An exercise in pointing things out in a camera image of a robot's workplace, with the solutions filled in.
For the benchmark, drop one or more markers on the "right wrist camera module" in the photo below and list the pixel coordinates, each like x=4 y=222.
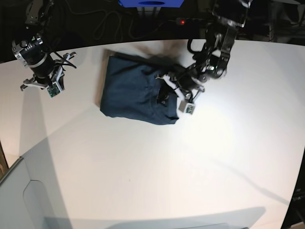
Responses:
x=54 y=89

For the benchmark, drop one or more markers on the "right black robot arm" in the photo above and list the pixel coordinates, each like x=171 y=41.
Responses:
x=34 y=51

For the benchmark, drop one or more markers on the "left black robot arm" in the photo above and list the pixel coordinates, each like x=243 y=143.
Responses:
x=212 y=60

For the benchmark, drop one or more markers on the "blue plastic box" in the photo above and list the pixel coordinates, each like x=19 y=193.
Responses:
x=151 y=3

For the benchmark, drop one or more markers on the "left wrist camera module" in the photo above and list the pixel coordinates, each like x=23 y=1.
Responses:
x=187 y=108

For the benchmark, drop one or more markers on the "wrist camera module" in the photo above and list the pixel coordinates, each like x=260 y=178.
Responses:
x=187 y=108
x=54 y=89

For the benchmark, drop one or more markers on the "dark blue T-shirt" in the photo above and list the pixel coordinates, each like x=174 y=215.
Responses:
x=130 y=90

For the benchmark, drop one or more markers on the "black power strip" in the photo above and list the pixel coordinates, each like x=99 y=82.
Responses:
x=189 y=21

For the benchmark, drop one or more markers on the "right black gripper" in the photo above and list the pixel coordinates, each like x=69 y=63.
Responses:
x=45 y=69

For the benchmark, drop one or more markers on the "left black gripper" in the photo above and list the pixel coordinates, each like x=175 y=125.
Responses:
x=187 y=87

